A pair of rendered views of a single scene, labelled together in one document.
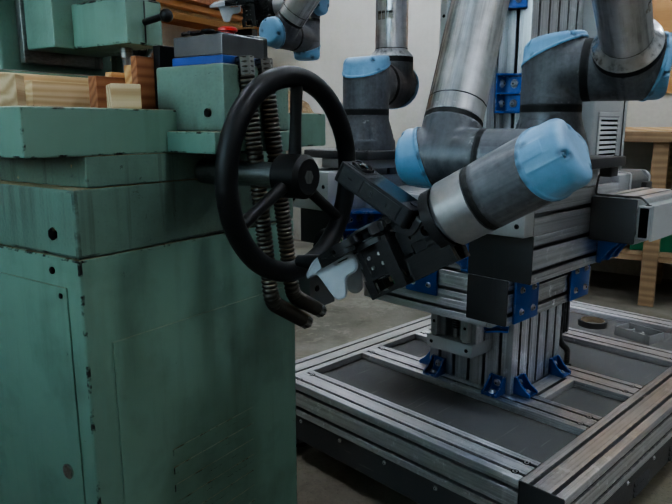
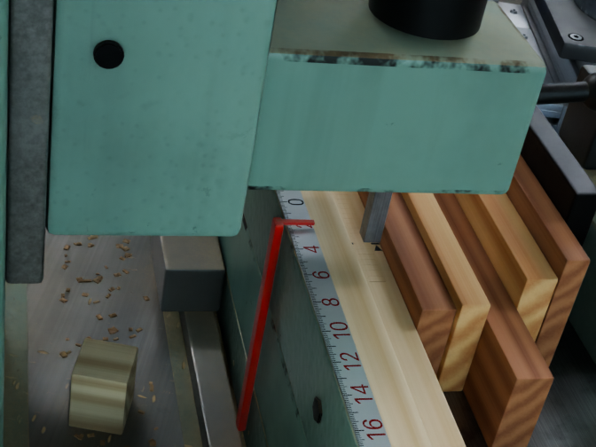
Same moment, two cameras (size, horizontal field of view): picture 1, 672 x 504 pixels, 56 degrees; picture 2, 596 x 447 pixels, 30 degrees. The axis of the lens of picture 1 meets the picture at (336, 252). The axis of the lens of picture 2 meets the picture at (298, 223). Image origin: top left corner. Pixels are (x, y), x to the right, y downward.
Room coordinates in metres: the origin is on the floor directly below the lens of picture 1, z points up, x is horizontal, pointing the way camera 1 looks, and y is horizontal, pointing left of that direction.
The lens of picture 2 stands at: (0.80, 0.73, 1.27)
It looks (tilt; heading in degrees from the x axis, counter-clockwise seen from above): 35 degrees down; 308
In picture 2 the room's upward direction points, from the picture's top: 11 degrees clockwise
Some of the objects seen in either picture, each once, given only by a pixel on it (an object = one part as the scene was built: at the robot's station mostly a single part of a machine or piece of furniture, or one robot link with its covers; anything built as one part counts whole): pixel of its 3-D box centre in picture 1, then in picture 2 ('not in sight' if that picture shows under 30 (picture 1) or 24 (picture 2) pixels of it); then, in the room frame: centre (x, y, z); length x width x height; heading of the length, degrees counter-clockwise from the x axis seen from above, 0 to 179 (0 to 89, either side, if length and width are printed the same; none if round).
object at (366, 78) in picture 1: (367, 81); not in sight; (1.63, -0.08, 0.98); 0.13 x 0.12 x 0.14; 149
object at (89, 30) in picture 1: (117, 31); (360, 102); (1.07, 0.35, 1.03); 0.14 x 0.07 x 0.09; 56
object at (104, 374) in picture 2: not in sight; (103, 386); (1.15, 0.42, 0.82); 0.03 x 0.03 x 0.04; 39
